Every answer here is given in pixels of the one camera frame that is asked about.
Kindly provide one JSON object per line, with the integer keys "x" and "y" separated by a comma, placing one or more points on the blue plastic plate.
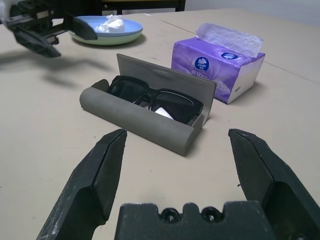
{"x": 132, "y": 26}

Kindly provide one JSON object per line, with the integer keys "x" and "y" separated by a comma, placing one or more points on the grey glasses case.
{"x": 125, "y": 112}

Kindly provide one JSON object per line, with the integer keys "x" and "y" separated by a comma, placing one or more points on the side table with black frame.
{"x": 180, "y": 5}

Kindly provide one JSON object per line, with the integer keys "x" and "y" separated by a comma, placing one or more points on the green plastic plate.
{"x": 112, "y": 41}

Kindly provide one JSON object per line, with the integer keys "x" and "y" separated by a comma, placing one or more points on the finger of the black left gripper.
{"x": 37, "y": 45}
{"x": 82, "y": 28}

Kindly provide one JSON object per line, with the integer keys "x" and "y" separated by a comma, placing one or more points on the purple tissue pack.
{"x": 195, "y": 50}

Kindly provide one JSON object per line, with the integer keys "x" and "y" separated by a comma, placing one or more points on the black sunglasses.
{"x": 130, "y": 87}

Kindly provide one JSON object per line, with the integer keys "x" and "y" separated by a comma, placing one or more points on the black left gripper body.
{"x": 35, "y": 17}

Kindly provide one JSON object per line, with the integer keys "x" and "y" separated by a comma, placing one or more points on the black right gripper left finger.
{"x": 95, "y": 180}

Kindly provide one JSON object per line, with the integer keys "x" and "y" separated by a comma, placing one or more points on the white tissue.
{"x": 111, "y": 25}

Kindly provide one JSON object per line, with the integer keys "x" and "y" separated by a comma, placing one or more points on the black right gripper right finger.
{"x": 275, "y": 180}

